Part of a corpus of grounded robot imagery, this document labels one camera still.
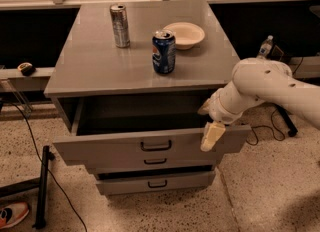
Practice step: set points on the grey drawer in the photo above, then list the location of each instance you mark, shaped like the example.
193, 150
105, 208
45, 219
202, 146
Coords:
155, 183
132, 165
142, 127

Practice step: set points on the grey drawer cabinet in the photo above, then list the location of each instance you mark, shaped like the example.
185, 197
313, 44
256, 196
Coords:
91, 66

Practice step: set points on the blue Pepsi can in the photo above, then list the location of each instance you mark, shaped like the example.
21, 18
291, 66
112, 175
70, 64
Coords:
164, 51

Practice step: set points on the grey bottom drawer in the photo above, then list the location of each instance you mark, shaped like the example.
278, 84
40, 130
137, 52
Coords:
155, 183

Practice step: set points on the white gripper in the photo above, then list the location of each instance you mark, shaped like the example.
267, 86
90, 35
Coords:
219, 111

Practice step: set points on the grey top drawer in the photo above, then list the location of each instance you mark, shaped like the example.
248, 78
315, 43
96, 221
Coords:
142, 127

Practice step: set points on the clear plastic water bottle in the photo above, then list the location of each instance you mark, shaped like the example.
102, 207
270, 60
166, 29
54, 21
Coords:
265, 47

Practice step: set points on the orange white sneaker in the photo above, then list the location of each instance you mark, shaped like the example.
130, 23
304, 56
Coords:
13, 214

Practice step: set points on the tall silver can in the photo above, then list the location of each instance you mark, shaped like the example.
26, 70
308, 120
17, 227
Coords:
120, 25

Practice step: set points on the grey middle drawer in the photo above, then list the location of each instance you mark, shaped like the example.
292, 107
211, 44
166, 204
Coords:
132, 165

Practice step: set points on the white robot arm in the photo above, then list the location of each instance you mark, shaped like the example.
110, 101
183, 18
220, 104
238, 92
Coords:
253, 82

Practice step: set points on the white paper bowl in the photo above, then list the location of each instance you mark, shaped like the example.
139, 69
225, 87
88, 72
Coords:
187, 34

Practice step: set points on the black metal stand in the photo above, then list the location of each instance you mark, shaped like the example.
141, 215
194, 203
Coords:
39, 183

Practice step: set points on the small black box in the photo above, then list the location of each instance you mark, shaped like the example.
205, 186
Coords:
277, 53

